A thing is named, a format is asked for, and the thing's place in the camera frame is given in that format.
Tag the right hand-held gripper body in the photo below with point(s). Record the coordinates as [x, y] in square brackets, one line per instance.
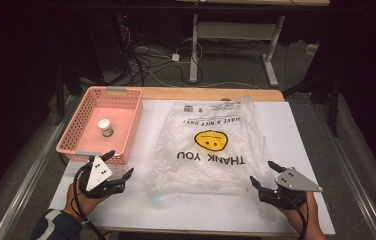
[294, 183]

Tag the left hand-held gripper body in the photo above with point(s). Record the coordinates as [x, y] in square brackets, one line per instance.
[98, 173]

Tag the pink plastic basket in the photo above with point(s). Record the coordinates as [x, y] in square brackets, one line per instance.
[109, 133]

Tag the small round jar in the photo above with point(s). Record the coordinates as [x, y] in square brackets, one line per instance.
[105, 127]

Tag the clear printed plastic bag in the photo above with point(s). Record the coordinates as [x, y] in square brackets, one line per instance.
[209, 166]

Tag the person's left hand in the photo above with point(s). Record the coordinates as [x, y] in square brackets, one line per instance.
[87, 204]

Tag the person's right hand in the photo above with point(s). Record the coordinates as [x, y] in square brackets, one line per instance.
[304, 216]

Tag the white table mat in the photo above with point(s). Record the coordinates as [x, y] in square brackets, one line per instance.
[192, 213]

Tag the black metal stand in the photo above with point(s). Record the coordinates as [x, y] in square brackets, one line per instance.
[61, 100]
[332, 96]

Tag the white power adapter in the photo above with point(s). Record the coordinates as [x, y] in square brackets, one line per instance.
[175, 57]

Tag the small white box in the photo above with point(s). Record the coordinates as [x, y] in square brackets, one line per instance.
[312, 49]

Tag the white-framed desk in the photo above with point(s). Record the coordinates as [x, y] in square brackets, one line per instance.
[236, 31]

